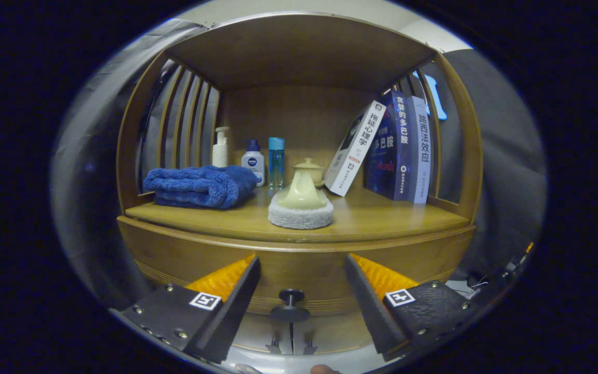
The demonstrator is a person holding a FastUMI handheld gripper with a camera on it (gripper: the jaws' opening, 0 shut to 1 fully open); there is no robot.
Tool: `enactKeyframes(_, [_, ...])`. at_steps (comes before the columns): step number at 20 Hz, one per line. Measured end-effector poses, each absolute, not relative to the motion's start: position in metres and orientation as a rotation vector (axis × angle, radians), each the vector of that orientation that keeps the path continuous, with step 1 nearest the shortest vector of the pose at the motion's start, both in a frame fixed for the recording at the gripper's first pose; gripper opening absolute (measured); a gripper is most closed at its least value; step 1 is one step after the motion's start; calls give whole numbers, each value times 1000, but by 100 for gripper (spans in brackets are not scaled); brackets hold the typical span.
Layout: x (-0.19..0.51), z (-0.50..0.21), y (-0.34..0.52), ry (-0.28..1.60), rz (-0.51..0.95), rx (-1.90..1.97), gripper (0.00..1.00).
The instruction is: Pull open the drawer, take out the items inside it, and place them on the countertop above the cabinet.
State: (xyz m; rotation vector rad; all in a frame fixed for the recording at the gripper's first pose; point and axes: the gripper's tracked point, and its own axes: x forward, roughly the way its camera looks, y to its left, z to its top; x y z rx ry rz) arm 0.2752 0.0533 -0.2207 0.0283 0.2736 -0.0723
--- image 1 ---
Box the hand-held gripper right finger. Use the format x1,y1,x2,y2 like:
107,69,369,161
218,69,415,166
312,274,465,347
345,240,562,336
344,253,482,363

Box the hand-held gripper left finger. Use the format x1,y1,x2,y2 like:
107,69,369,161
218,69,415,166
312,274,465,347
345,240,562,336
121,255,262,364

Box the cream handle round grey brush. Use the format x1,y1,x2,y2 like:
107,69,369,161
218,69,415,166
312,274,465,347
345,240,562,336
268,169,334,230

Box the wooden cabinet door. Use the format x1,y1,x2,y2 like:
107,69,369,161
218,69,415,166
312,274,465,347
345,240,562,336
229,312,292,355
291,312,377,355

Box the wooden countertop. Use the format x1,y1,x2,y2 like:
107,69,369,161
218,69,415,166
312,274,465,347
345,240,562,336
125,184,471,244

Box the wooden cabinet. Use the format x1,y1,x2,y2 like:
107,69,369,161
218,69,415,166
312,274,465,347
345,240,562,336
116,13,484,356

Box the folded blue towel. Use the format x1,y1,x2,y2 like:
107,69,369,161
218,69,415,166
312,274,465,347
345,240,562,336
142,165,259,210

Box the black and orange device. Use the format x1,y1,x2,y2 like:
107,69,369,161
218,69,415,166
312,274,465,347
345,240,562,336
496,242,534,286

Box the cream lidded tea cup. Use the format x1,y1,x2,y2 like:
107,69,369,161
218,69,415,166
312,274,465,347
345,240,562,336
293,157,327,188

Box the dark blue book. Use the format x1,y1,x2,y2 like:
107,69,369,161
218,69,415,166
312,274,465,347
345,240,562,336
365,91,413,202

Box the white bottle with blue cap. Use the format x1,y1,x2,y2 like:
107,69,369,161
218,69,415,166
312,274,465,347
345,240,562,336
241,139,266,188

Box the clear blue bottle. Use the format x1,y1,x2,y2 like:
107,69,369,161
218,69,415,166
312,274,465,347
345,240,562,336
268,137,286,189

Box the white book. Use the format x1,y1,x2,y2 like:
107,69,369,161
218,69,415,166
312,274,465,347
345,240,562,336
324,100,387,197

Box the pale lavender book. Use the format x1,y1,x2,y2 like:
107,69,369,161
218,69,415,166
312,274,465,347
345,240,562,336
407,96,433,204

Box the white pump bottle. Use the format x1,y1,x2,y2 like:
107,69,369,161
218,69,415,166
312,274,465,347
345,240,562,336
212,126,230,168

